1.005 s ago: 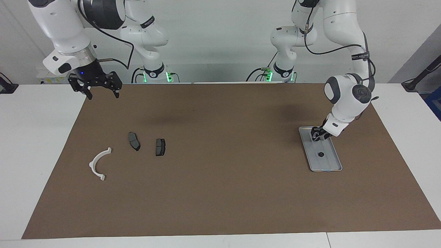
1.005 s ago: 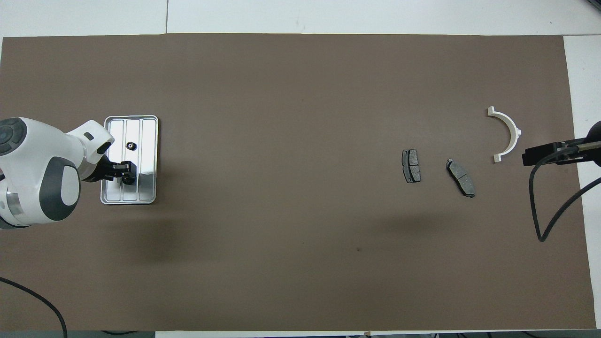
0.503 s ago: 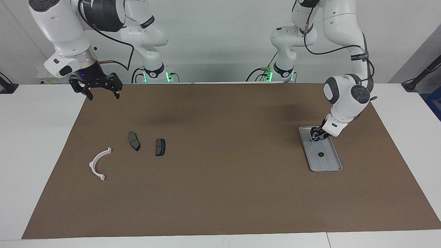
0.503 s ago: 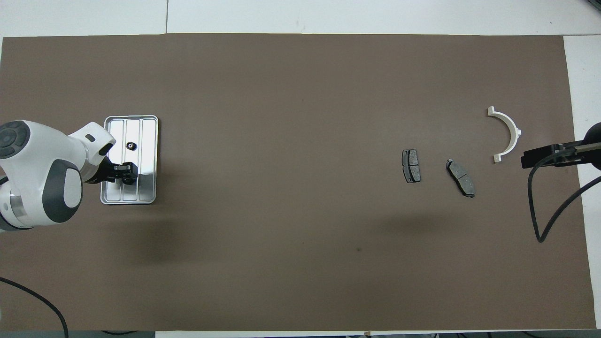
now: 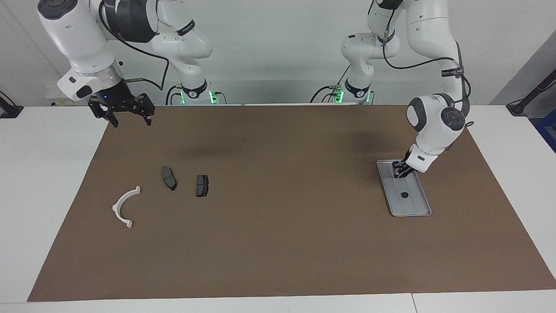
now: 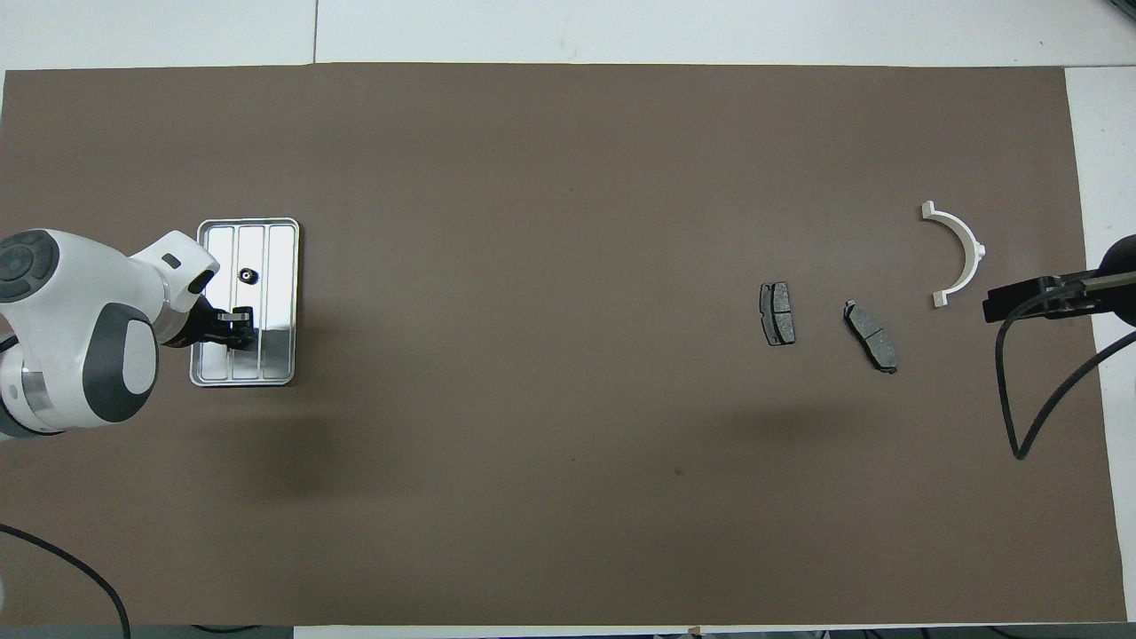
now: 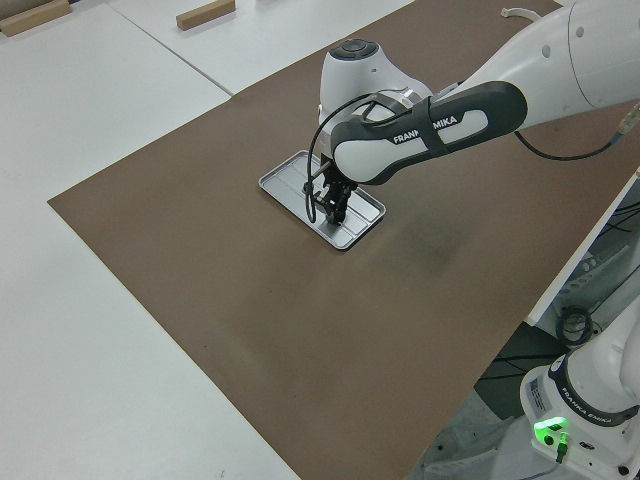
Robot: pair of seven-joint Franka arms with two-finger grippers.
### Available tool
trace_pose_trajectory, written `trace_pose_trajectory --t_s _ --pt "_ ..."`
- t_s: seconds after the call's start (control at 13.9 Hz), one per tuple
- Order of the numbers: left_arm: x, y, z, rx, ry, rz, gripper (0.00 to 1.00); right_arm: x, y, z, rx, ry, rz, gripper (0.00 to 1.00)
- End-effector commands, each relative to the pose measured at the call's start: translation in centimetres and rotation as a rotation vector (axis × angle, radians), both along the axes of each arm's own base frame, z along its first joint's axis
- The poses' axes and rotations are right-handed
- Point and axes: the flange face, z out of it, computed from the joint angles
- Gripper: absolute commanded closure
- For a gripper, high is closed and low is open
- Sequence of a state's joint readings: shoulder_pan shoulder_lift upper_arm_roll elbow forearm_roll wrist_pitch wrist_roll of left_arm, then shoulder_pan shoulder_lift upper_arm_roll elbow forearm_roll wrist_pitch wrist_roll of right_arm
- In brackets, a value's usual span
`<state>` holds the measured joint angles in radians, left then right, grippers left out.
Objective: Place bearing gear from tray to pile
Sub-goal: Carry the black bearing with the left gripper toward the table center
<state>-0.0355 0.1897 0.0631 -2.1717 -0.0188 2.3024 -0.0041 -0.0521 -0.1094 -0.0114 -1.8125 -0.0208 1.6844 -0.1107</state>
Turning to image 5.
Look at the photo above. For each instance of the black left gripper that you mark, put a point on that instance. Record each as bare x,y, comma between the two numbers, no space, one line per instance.
402,164

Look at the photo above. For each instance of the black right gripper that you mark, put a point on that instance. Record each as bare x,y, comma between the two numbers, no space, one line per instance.
119,102

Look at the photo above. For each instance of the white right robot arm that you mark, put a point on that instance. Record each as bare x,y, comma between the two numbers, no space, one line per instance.
74,39

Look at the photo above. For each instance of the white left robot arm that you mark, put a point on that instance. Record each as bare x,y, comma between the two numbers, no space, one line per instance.
434,126

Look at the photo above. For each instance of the silver metal tray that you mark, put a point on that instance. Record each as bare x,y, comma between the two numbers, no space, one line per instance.
415,206

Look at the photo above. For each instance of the curved dark brake pad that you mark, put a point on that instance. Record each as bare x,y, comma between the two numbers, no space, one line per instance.
168,178

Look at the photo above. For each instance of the white power box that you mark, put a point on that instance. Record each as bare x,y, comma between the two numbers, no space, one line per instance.
50,94

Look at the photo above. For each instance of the rectangular dark brake pad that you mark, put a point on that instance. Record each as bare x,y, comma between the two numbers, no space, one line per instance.
202,186

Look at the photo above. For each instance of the black table clamp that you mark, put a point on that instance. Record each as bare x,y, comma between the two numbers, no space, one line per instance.
8,111

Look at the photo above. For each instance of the black angled stand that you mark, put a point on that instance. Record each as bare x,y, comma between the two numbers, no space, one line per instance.
519,108

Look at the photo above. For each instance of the brown table mat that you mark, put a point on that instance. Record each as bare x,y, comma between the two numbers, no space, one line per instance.
282,243

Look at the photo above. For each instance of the blue box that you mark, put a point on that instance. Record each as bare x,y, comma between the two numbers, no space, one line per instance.
548,130

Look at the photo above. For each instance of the white curved plastic bracket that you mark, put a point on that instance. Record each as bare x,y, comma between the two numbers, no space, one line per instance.
115,208

